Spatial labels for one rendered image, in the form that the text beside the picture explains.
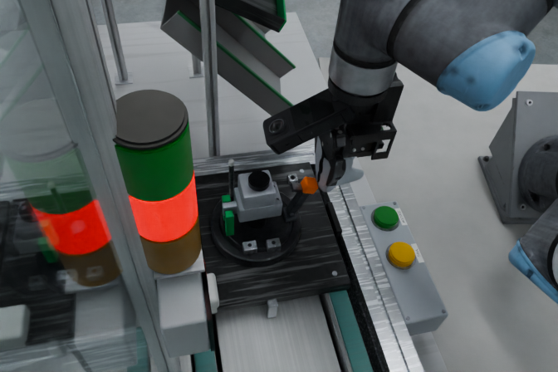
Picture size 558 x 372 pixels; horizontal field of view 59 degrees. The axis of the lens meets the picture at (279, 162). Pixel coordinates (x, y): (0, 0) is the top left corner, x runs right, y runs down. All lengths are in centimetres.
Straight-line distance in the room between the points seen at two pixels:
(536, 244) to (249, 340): 45
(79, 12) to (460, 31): 32
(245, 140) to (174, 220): 71
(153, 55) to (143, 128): 98
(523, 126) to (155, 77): 79
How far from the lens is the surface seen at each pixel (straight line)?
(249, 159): 88
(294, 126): 60
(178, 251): 39
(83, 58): 26
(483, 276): 97
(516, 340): 93
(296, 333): 77
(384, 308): 77
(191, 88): 117
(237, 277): 74
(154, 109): 31
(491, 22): 47
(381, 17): 49
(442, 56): 46
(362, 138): 62
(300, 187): 72
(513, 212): 103
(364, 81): 55
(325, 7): 312
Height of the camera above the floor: 163
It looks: 49 degrees down
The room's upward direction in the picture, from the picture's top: 6 degrees clockwise
